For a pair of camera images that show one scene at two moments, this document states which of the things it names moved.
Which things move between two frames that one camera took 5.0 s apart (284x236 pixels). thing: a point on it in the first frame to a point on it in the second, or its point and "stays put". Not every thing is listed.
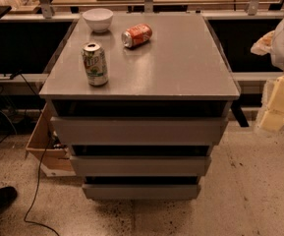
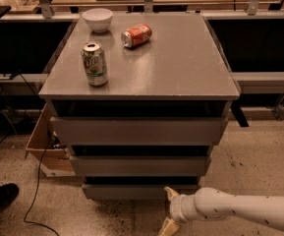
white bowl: x=98 y=19 stays put
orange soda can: x=136 y=35 stays put
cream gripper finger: x=263 y=44 to x=170 y=193
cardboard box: x=49 y=151 stays put
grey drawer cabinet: x=142 y=97 stays put
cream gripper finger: x=279 y=100 to x=170 y=227
